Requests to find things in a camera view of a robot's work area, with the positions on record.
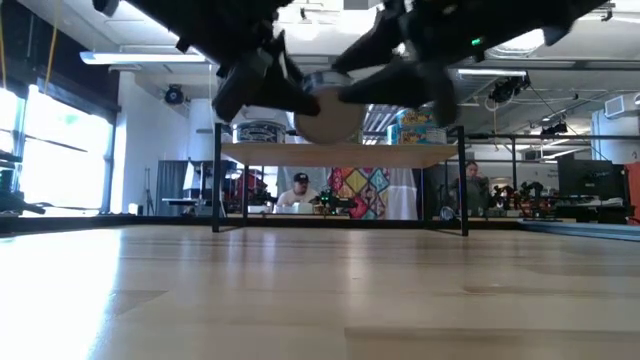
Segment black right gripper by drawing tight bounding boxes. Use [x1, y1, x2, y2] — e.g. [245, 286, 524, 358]
[332, 0, 496, 109]

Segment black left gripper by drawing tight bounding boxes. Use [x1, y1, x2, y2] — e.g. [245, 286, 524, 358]
[212, 30, 321, 121]

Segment silver top tin can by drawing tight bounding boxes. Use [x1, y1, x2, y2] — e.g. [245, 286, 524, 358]
[293, 69, 370, 147]

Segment teal label tin can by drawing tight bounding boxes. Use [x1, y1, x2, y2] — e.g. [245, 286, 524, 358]
[386, 123, 450, 147]
[396, 106, 437, 127]

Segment blue label tuna can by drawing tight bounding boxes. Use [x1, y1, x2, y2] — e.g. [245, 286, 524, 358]
[233, 120, 287, 146]

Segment ceiling light strip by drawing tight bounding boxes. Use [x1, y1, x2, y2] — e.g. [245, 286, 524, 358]
[78, 49, 209, 66]
[457, 68, 530, 78]

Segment person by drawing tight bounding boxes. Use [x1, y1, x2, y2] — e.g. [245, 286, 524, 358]
[275, 172, 321, 209]
[452, 159, 494, 217]

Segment black round ceiling fixture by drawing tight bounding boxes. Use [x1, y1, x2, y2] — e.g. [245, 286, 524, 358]
[163, 83, 186, 107]

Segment background robot with green lights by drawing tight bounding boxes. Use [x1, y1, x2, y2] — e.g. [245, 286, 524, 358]
[317, 187, 359, 214]

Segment colourful patchwork quilt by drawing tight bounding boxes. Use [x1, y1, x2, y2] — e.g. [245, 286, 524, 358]
[327, 167, 392, 221]

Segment white hanging cloth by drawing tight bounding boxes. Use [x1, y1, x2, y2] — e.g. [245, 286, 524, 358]
[387, 167, 420, 221]

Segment grey curtain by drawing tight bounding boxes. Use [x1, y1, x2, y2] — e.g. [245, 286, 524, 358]
[156, 159, 190, 211]

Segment black overhead mounting bar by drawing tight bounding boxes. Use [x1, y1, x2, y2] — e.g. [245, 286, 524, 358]
[594, 1, 617, 23]

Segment black background monitor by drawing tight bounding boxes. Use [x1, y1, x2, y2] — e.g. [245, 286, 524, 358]
[557, 158, 627, 202]

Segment large bright window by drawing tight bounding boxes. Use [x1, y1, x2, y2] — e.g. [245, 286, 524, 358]
[0, 84, 117, 217]

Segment orange red panel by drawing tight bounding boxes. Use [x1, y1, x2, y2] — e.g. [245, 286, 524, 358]
[624, 160, 640, 224]

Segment black ceiling camera rig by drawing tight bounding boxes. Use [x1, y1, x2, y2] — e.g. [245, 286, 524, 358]
[539, 119, 570, 137]
[487, 73, 532, 105]

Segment black background frame rail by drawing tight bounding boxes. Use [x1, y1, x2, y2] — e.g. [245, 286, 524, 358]
[449, 131, 640, 201]

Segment black metal table frame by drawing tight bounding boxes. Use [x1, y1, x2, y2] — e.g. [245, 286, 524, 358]
[0, 213, 640, 242]

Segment black metal bracket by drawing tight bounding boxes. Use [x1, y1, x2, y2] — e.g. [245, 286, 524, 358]
[0, 149, 47, 216]

